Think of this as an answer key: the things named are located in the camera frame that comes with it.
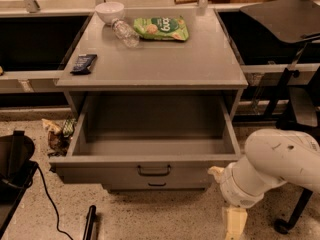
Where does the black bar on floor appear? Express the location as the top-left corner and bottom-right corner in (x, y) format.
(82, 205), (97, 240)

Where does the snack bags pile on floor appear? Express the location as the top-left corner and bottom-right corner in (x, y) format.
(42, 118), (76, 157)

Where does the black stand with cable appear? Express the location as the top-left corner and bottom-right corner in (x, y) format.
(0, 130), (73, 240)

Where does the black drawer handle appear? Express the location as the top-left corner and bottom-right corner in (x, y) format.
(137, 165), (171, 177)

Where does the green chip bag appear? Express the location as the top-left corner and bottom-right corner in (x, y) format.
(133, 16), (189, 41)

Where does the grey cabinet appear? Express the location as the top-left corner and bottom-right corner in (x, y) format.
(55, 7), (249, 193)

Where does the white bowl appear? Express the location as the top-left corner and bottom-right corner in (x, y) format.
(95, 2), (125, 25)

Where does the grey lower drawer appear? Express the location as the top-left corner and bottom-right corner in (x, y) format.
(102, 182), (211, 193)

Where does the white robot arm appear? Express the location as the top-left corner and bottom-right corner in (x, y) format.
(208, 129), (320, 240)

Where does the grey top drawer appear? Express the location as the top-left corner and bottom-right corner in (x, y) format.
(49, 93), (240, 185)

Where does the grey drawer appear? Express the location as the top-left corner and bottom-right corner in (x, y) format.
(49, 93), (240, 185)
(102, 182), (211, 193)

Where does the clear plastic water bottle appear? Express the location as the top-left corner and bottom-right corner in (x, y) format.
(111, 18), (140, 48)

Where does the black office chair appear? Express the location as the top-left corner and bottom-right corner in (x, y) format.
(239, 0), (320, 235)

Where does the dark blue snack bar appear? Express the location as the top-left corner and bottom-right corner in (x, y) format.
(71, 54), (97, 75)

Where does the wooden stick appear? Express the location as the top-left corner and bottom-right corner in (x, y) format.
(174, 0), (198, 4)

